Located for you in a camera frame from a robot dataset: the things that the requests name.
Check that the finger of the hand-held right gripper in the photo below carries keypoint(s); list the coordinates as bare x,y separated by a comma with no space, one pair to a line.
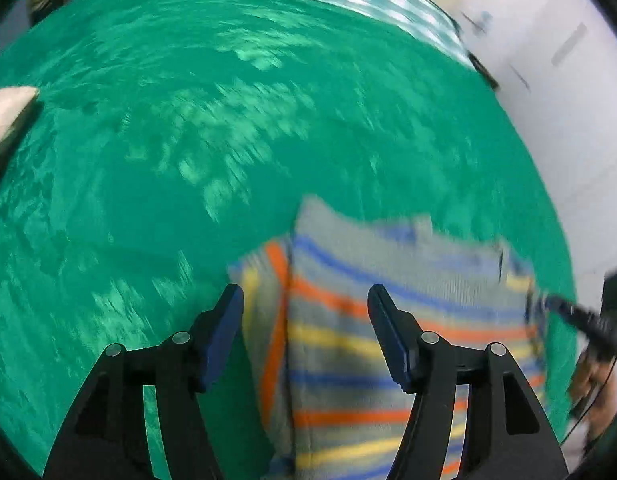
578,316

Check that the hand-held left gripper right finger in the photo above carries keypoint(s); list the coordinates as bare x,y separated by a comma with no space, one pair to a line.
391,335

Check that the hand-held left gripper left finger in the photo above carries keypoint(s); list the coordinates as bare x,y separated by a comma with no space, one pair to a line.
219,330

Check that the striped knit shirt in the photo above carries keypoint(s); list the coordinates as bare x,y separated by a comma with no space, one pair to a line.
368,370

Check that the person's right hand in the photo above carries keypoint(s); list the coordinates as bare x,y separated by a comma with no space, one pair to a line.
590,377

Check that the green velvet blanket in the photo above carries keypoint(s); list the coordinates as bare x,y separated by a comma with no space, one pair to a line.
188,135

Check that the white wardrobe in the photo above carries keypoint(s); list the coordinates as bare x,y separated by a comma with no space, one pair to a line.
563,85

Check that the dark nightstand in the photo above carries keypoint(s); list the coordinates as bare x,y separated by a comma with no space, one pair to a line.
483,72

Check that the brown patterned pillow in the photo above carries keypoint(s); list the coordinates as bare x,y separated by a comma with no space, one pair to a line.
6,110

